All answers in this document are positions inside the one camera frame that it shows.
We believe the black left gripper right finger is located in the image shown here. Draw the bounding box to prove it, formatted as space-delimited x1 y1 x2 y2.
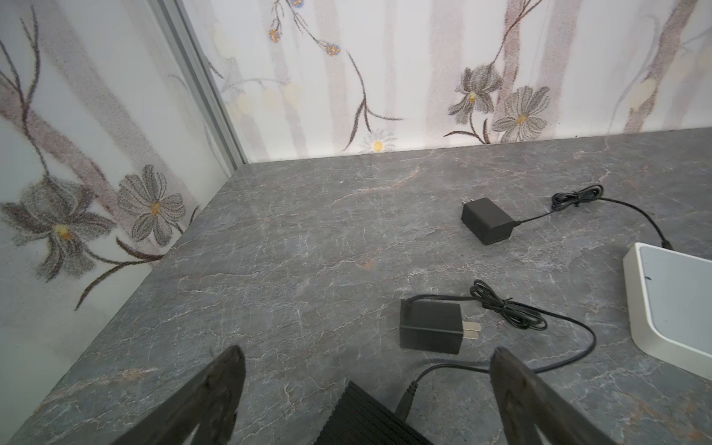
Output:
489 348 613 444

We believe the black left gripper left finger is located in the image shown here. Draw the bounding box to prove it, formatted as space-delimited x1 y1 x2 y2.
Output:
114 345 246 444

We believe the black power adapter with cable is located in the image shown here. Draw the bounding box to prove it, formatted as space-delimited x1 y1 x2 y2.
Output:
393 279 597 421

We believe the black network switch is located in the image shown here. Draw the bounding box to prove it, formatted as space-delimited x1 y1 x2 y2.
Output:
314 381 432 445

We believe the white network switch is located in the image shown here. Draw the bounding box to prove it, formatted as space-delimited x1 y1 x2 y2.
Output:
623 243 711 379

